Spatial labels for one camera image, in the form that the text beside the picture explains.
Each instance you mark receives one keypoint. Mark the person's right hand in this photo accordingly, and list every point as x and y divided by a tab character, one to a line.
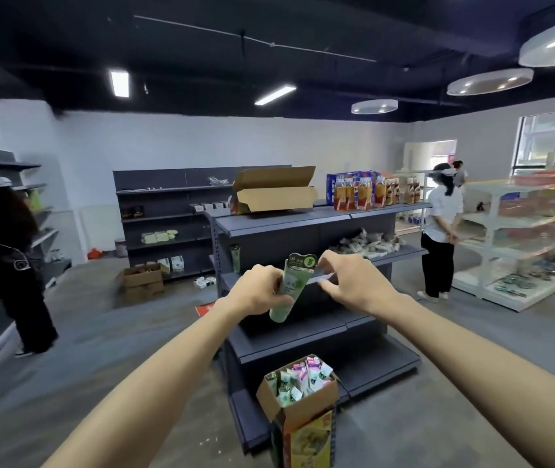
365	287

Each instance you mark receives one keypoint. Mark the person's left hand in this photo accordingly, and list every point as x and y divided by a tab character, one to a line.
253	292

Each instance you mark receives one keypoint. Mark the person's left thumb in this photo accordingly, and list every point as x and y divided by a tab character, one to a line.
275	273

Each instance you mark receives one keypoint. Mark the person's right thumb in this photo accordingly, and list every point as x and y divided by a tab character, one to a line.
330	289

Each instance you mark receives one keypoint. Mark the light green cosmetic tube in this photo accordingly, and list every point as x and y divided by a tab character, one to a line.
291	287

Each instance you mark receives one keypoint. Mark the person's left forearm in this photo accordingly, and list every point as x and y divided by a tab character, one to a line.
160	385

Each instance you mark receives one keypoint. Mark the person's right forearm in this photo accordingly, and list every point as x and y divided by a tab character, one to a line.
477	375

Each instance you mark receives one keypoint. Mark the small green standing tube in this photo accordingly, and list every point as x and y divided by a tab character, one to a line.
235	258

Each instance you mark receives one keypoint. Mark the dark grey shop shelf unit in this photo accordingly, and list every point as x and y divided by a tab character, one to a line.
306	229

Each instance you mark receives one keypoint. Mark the pile of white snack packets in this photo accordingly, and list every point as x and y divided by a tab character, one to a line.
370	246

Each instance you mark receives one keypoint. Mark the white boxes on floor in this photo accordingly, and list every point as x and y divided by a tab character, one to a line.
205	282

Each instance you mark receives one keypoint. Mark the red flat packet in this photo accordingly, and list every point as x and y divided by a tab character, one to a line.
204	309

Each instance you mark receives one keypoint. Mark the open empty cardboard box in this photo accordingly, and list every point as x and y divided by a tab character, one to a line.
277	192

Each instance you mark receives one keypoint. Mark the row of small white boxes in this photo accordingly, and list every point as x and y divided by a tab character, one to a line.
209	207

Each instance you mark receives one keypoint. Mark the bunch of tubes in box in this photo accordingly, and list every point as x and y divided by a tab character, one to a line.
301	380

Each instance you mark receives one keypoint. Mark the white green bags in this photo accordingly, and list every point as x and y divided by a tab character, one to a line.
172	264

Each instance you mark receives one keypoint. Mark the row of orange drink bottles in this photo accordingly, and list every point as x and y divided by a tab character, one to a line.
365	192

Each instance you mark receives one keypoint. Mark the blue drink carton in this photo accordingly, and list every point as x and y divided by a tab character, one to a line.
353	174

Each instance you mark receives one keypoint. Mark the yellow green packets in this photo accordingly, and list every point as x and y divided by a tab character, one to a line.
159	237

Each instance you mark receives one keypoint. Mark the brown cardboard floor box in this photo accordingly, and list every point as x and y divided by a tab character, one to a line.
141	282

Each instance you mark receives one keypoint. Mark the printed cardboard box of tubes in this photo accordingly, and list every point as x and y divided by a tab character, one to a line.
301	424

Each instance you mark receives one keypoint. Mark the grey bucket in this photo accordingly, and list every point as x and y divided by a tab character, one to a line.
121	248

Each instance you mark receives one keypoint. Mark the rectangular ceiling light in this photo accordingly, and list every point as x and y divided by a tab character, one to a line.
275	94
120	83

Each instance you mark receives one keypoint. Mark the small red floor object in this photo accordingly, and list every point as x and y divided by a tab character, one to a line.
94	254

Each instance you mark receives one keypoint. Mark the small round ceiling lamp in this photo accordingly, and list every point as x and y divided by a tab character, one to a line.
375	106

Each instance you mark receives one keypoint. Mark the white shop shelf unit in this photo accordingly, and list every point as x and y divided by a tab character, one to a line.
521	238

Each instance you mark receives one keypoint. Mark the white ceiling conduit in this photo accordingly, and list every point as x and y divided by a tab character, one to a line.
258	39

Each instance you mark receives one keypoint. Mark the red plastic basket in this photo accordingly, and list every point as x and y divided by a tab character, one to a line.
540	177

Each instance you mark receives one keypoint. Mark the medium round ceiling lamp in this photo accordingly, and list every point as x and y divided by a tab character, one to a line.
489	82

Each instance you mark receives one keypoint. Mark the window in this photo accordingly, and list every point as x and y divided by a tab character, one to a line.
550	138

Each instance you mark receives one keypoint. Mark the dark grey wall shelf unit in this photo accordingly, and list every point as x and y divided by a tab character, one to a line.
160	204

